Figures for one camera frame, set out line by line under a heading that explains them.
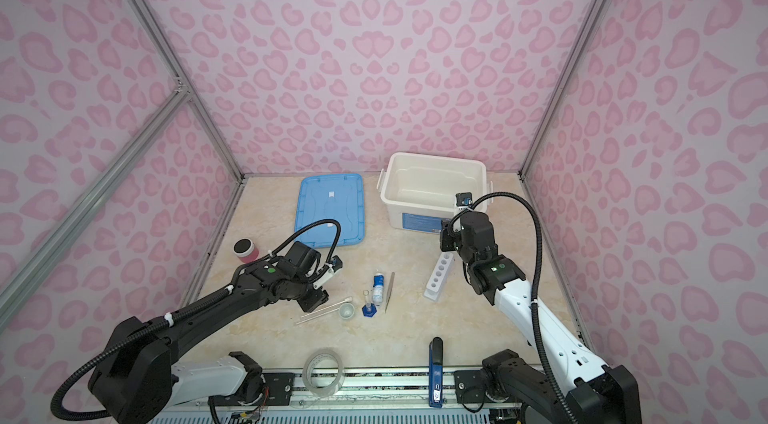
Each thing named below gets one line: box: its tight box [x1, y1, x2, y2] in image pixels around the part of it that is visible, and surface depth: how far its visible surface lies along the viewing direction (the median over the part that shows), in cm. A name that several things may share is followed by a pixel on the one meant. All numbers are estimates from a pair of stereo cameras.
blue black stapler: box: [429, 336, 443, 408], surface depth 74 cm
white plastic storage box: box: [377, 152, 493, 233], surface depth 105 cm
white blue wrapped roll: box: [372, 273, 385, 306], surface depth 90 cm
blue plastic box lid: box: [294, 174, 366, 248], surface depth 114 cm
